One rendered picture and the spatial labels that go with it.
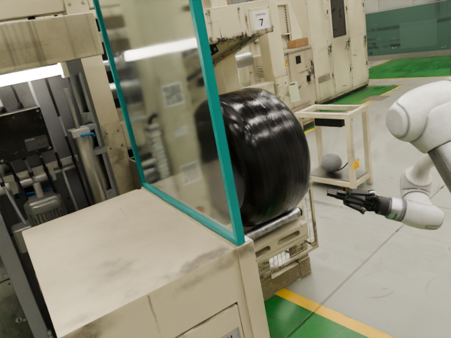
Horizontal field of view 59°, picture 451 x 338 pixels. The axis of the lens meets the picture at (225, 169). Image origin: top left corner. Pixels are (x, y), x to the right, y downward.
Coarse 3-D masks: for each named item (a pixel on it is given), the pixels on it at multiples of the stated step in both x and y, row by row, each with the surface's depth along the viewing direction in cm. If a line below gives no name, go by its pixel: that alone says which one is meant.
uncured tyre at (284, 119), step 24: (240, 96) 153; (264, 96) 153; (240, 120) 143; (264, 120) 144; (288, 120) 148; (240, 144) 141; (264, 144) 140; (288, 144) 145; (240, 168) 195; (264, 168) 140; (288, 168) 145; (240, 192) 189; (264, 192) 144; (288, 192) 149; (264, 216) 152
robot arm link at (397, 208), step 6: (390, 198) 157; (396, 198) 156; (390, 204) 155; (396, 204) 153; (402, 204) 153; (390, 210) 154; (396, 210) 153; (402, 210) 153; (390, 216) 155; (396, 216) 154; (402, 216) 153
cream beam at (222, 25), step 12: (264, 0) 180; (204, 12) 165; (216, 12) 168; (228, 12) 171; (240, 12) 174; (216, 24) 169; (228, 24) 172; (240, 24) 175; (252, 24) 179; (216, 36) 170; (228, 36) 173; (240, 36) 177
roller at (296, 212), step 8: (296, 208) 170; (280, 216) 166; (288, 216) 166; (296, 216) 168; (264, 224) 162; (272, 224) 163; (280, 224) 164; (248, 232) 158; (256, 232) 159; (264, 232) 161
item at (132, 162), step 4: (132, 160) 184; (132, 164) 185; (132, 168) 187; (136, 168) 182; (132, 172) 190; (136, 172) 184; (136, 176) 186; (136, 180) 188; (136, 184) 190; (140, 184) 185; (136, 188) 193; (140, 188) 187
